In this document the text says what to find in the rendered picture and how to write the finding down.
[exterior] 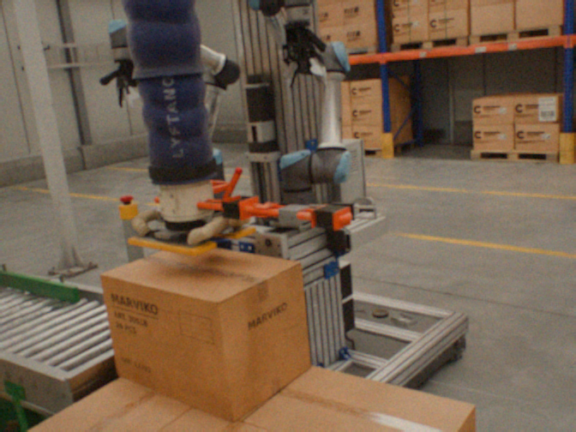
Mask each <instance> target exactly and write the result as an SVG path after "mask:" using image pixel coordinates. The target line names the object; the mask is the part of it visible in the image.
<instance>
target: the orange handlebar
mask: <svg viewBox="0 0 576 432"><path fill-rule="evenodd" d="M210 182H212V185H213V193H214V194H217V193H219V192H222V191H225V190H226V189H227V187H228V185H229V183H230V182H225V181H212V180H210ZM207 201H215V202H221V200H214V199H207ZM154 202H155V203H158V204H159V196H156V197H155V198H154ZM278 205H279V203H271V202H267V203H263V204H259V203H254V204H253V206H252V207H245V208H244V212H245V213H250V214H256V215H255V217H262V218H268V217H272V216H274V217H278V216H279V211H278V209H280V208H282V207H285V206H278ZM196 206H197V207H198V208H204V209H212V210H220V211H222V205H221V204H220V203H212V202H203V201H199V202H197V204H196ZM310 210H313V209H312V208H307V209H306V212H298V213H297V218H298V219H303V220H311V218H310ZM351 219H352V216H351V214H350V213H347V214H345V215H341V216H340V217H339V223H340V224H344V223H347V222H349V221H351Z"/></svg>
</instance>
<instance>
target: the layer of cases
mask: <svg viewBox="0 0 576 432"><path fill-rule="evenodd" d="M27 432H477V427H476V406H475V405H473V404H469V403H465V402H461V401H458V400H454V399H448V398H444V397H441V396H436V395H433V394H429V393H423V392H419V391H416V390H411V389H408V388H404V387H398V386H394V385H391V384H386V383H383V382H379V381H373V380H370V379H366V378H362V377H358V376H354V375H348V374H345V373H341V372H338V371H333V370H330V369H324V368H320V367H316V366H311V369H309V370H307V371H306V372H305V373H303V374H302V375H300V376H299V377H298V378H296V379H295V380H294V381H292V382H291V383H289V384H288V385H287V386H285V387H283V388H282V389H281V390H279V391H278V392H276V394H274V395H273V396H271V397H270V398H269V399H267V400H265V401H264V402H263V403H261V404H260V405H258V406H257V407H256V408H254V409H253V410H252V411H250V412H249V413H247V414H246V415H244V416H243V417H241V418H240V419H238V420H237V421H236V422H234V423H233V422H230V421H228V420H225V419H224V418H221V417H218V416H215V415H214V414H211V413H209V412H206V411H203V410H201V409H198V408H196V407H194V406H192V405H188V404H185V403H184V402H182V401H179V400H177V399H174V398H171V397H169V396H166V395H164V394H162V393H158V392H156V391H154V390H152V389H149V388H147V387H144V386H142V385H139V384H137V383H134V382H132V381H129V380H126V379H124V378H122V377H120V378H118V379H117V380H116V381H113V382H111V383H110V384H108V385H106V386H104V387H102V388H100V390H98V391H96V392H94V393H92V394H90V395H88V396H87V397H86V398H84V399H82V400H80V401H78V402H77V403H75V404H73V405H72V406H70V407H68V408H66V409H65V410H63V411H61V412H59V413H58V414H56V415H55V416H53V417H50V418H49V419H47V420H45V421H44V422H42V423H40V424H39V425H37V426H35V427H33V428H32V429H30V430H28V431H27Z"/></svg>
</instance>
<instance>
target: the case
mask: <svg viewBox="0 0 576 432"><path fill-rule="evenodd" d="M100 280H101V284H102V290H103V294H104V300H105V308H106V314H107V318H108V323H109V328H110V333H111V342H112V347H113V352H114V357H115V362H116V367H117V375H118V376H120V377H122V378H124V379H126V380H129V381H132V382H134V383H137V384H139V385H142V386H144V387H147V388H149V389H152V390H154V391H156V392H158V393H162V394H164V395H166V396H169V397H171V398H174V399H177V400H179V401H182V402H184V403H185V404H188V405H192V406H194V407H196V408H198V409H201V410H203V411H206V412H209V413H211V414H214V415H215V416H218V417H221V418H224V419H225V420H228V421H230V422H233V423H234V422H236V421H237V420H238V419H240V418H241V417H243V416H244V415H246V414H247V413H249V412H250V411H252V410H253V409H254V408H256V407H257V406H258V405H260V404H261V403H263V402H264V401H265V400H267V399H269V398H270V397H271V396H273V395H274V394H276V392H278V391H279V390H281V389H282V388H283V387H285V386H287V385H288V384H289V383H291V382H292V381H294V380H295V379H296V378H298V377H299V376H300V375H302V374H303V373H305V372H306V371H307V370H309V369H311V362H310V353H309V336H308V326H307V317H306V308H305V299H304V289H303V272H302V263H301V262H300V261H290V260H285V259H280V258H274V257H269V256H263V255H253V254H248V253H242V252H236V251H231V250H226V249H211V250H209V251H207V252H205V253H202V254H200V255H197V256H191V255H182V254H178V253H172V252H168V251H161V252H158V253H157V254H154V255H150V256H148V257H145V258H142V259H140V260H138V261H133V262H131V263H129V264H126V265H124V266H121V267H117V268H115V269H112V270H110V271H108V272H105V273H102V274H100Z"/></svg>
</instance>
